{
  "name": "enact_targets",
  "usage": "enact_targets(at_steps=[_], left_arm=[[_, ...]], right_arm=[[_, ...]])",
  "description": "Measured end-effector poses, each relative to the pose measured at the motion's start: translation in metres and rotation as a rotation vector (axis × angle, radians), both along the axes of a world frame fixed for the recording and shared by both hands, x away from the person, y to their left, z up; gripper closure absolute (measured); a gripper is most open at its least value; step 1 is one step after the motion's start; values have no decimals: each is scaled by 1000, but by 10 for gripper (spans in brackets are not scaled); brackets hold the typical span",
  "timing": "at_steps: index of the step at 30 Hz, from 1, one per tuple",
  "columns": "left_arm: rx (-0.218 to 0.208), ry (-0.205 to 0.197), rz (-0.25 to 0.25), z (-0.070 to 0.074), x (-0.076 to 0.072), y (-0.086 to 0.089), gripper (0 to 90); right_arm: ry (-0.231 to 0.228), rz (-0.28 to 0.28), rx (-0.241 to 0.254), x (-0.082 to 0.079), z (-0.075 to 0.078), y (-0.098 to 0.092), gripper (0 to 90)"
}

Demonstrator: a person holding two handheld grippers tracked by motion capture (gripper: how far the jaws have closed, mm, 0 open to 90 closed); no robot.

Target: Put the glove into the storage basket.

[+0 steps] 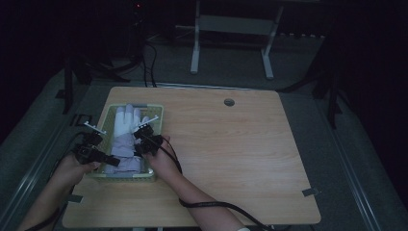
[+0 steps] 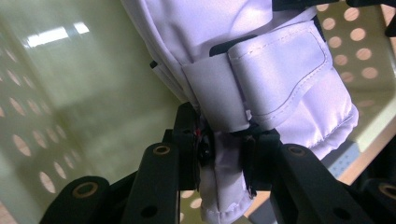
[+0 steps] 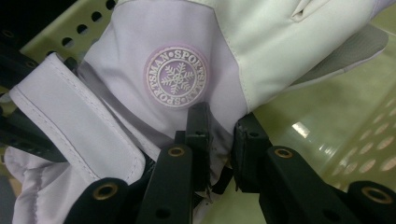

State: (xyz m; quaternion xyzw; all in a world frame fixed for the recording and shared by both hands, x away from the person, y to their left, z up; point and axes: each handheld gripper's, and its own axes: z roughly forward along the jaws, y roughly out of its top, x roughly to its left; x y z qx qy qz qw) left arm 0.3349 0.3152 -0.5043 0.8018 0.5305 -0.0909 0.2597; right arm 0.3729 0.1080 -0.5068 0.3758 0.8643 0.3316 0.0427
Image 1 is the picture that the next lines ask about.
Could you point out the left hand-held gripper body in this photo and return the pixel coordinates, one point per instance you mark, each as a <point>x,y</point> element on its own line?
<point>88,154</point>

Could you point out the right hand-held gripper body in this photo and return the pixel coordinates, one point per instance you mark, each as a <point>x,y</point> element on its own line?
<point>150,139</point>

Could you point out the purple and white glove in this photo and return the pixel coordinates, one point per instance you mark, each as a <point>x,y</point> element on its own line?
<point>125,125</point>

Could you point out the pale green plastic basket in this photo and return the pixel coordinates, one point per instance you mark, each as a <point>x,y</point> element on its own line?
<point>157,112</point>

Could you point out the person's left hand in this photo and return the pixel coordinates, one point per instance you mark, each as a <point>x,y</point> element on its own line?
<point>75,170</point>

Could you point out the person's right hand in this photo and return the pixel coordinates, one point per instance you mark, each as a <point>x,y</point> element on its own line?
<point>163,165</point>

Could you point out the grey tape piece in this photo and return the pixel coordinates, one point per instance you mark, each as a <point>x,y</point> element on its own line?
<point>76,199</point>
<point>310,192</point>

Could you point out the black tripod stand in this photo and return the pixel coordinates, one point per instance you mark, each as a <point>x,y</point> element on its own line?
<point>68,89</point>
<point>333,102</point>

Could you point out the round grey table grommet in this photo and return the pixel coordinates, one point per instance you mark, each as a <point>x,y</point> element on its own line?
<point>229,102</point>

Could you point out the white metal table frame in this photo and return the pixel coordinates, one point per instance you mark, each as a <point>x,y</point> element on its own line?
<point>231,25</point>

